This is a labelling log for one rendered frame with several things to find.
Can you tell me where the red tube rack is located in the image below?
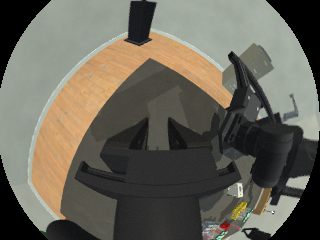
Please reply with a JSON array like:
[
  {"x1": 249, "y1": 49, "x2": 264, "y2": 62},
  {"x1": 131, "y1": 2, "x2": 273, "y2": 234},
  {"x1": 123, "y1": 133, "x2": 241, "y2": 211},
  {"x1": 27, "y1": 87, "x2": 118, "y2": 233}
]
[{"x1": 219, "y1": 222, "x2": 230, "y2": 230}]

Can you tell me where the yellow tube rack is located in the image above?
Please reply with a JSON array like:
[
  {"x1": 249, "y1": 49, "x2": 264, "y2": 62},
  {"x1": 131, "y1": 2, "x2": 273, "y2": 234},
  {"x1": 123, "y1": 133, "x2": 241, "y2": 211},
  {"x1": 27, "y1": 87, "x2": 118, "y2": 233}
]
[{"x1": 231, "y1": 202, "x2": 247, "y2": 220}]

